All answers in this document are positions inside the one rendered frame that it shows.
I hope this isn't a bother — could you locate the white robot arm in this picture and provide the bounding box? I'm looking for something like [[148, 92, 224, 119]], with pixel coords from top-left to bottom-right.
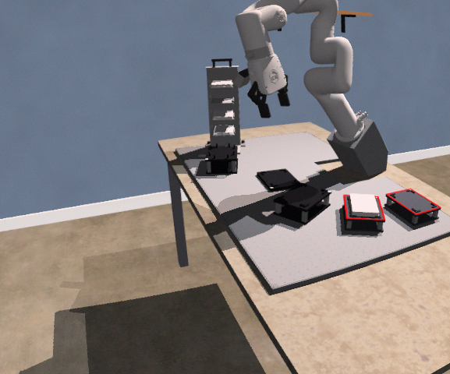
[[236, 0, 368, 142]]

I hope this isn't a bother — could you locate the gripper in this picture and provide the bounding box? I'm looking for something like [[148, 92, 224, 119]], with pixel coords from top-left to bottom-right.
[[247, 54, 290, 118]]

